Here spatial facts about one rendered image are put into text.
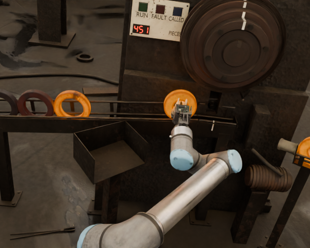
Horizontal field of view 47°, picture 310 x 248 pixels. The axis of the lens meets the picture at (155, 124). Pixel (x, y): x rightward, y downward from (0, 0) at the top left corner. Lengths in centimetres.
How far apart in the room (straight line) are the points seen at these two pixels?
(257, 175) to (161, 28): 87
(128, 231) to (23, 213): 129
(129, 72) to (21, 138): 126
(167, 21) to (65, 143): 138
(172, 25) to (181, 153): 65
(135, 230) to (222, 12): 97
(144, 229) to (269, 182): 102
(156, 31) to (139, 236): 104
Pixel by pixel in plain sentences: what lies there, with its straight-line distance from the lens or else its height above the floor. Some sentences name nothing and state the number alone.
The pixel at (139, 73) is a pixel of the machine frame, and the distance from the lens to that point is 183.
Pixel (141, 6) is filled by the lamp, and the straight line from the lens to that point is 172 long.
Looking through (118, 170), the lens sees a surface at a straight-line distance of 160.
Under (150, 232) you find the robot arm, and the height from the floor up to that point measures 85.
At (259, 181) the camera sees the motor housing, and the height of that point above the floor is 49.
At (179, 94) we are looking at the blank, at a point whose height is 89.
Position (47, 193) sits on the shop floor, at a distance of 237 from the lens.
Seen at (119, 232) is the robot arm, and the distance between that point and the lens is 105.
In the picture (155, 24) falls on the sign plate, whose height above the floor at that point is 113.
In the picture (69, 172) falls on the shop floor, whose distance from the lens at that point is 250.
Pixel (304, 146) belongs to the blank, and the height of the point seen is 72.
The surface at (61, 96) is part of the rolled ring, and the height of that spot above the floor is 74.
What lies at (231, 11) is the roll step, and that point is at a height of 127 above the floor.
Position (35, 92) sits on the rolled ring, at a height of 75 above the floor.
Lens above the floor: 164
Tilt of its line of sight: 32 degrees down
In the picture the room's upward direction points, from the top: 9 degrees clockwise
